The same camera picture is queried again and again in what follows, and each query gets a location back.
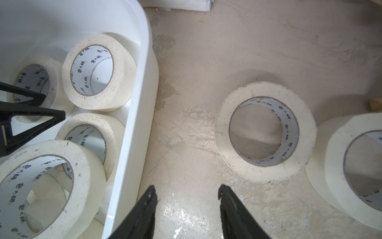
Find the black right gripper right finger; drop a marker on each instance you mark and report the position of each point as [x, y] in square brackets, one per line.
[237, 222]

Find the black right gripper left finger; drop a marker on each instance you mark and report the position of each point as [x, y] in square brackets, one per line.
[140, 222]

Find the cream masking tape roll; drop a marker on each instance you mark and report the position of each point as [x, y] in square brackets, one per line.
[99, 73]
[298, 135]
[101, 134]
[42, 74]
[326, 168]
[21, 171]

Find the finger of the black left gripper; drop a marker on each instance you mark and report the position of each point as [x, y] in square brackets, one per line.
[36, 98]
[22, 123]

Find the white plastic storage box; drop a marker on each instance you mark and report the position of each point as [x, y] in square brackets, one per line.
[53, 28]

